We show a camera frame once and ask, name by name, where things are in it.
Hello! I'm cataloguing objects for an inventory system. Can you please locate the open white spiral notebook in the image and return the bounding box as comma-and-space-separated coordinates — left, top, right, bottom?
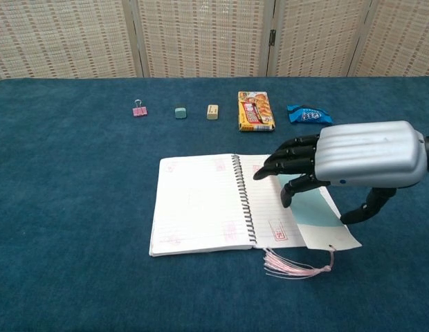
148, 153, 342, 257

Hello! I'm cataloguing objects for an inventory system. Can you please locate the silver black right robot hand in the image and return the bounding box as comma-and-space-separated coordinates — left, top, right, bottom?
253, 120, 426, 225

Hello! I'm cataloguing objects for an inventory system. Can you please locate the pink binder clip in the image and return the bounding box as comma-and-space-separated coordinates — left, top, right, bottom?
131, 99, 148, 118

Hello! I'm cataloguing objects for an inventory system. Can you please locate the orange yellow snack box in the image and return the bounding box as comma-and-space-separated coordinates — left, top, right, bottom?
237, 91, 276, 133

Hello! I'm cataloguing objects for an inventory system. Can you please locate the blue snack packet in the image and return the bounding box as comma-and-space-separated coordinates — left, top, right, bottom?
286, 104, 334, 125

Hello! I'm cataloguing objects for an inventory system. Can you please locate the woven folding screen panel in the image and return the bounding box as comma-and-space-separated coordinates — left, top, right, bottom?
347, 0, 429, 78
0, 0, 145, 80
131, 0, 280, 79
266, 0, 373, 78

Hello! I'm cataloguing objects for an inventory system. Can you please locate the dark blue table cloth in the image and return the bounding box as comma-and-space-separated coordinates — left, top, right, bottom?
0, 76, 429, 332

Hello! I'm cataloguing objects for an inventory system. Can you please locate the light blue bookmark pink tassel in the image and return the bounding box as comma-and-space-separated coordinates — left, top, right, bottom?
264, 174, 363, 281

